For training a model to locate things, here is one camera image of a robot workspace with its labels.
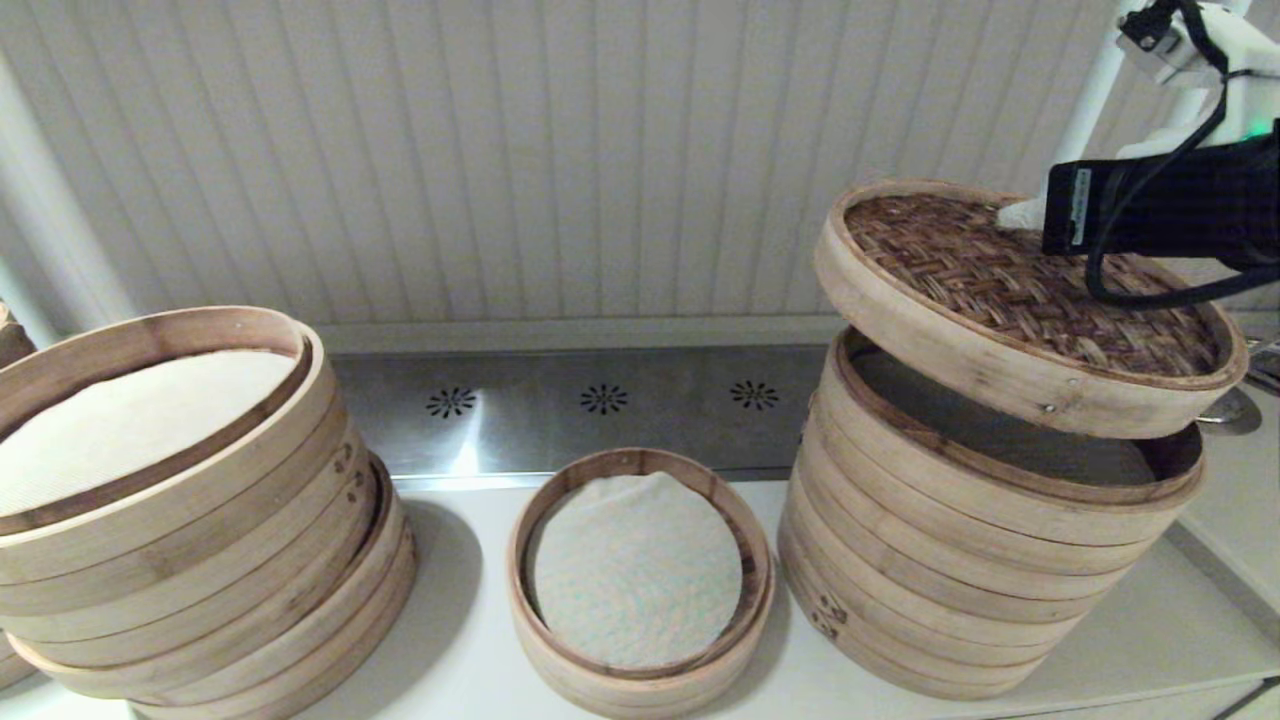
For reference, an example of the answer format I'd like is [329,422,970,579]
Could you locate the dark-spotted bamboo steamer basket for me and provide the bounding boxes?
[0,300,38,369]

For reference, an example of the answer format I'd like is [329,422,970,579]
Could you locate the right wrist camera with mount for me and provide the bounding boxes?
[1113,0,1280,161]

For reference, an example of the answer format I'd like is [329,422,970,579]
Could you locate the stainless steel vent panel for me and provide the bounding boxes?
[328,345,831,479]

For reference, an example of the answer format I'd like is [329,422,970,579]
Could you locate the thick white pipe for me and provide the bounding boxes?
[0,50,136,331]

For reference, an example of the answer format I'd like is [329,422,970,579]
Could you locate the large bamboo steamer basket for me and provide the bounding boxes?
[776,470,1101,701]
[0,628,41,691]
[800,325,1208,601]
[0,305,386,669]
[5,452,419,703]
[125,560,419,720]

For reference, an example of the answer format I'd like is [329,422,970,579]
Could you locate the small bamboo steamer basket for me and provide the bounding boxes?
[505,447,778,720]

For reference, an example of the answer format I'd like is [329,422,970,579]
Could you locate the woven bamboo steamer lid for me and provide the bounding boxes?
[813,180,1251,441]

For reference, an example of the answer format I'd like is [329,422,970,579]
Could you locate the black cable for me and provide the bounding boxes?
[1085,0,1280,309]

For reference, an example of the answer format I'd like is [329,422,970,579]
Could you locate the small white steamer liner cloth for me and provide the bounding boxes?
[530,472,746,669]

